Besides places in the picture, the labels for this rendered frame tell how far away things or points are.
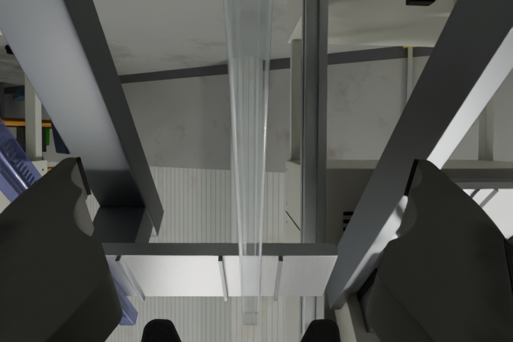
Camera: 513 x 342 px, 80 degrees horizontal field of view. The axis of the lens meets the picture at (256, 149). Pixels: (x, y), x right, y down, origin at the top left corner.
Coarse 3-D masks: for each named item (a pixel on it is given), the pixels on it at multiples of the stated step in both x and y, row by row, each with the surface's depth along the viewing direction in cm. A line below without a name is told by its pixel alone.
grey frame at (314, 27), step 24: (312, 0) 56; (312, 24) 56; (312, 48) 56; (312, 72) 56; (312, 96) 56; (312, 120) 56; (312, 144) 56; (312, 168) 57; (312, 192) 57; (312, 216) 57; (312, 240) 57; (312, 312) 58
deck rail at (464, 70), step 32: (480, 0) 21; (512, 0) 19; (448, 32) 24; (480, 32) 21; (512, 32) 19; (448, 64) 24; (480, 64) 21; (512, 64) 21; (416, 96) 29; (448, 96) 24; (480, 96) 23; (416, 128) 29; (448, 128) 25; (384, 160) 35; (384, 192) 35; (352, 224) 44; (384, 224) 35; (352, 256) 44; (352, 288) 48
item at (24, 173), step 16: (0, 128) 13; (0, 144) 13; (16, 144) 14; (0, 160) 13; (16, 160) 14; (0, 176) 14; (16, 176) 14; (32, 176) 15; (16, 192) 14; (128, 304) 26; (128, 320) 26
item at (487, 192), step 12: (456, 180) 39; (468, 180) 39; (480, 180) 39; (492, 180) 39; (504, 180) 39; (468, 192) 33; (480, 192) 33; (492, 192) 33; (504, 192) 34; (480, 204) 35; (492, 204) 35; (504, 204) 35; (492, 216) 37; (504, 216) 37; (504, 228) 39
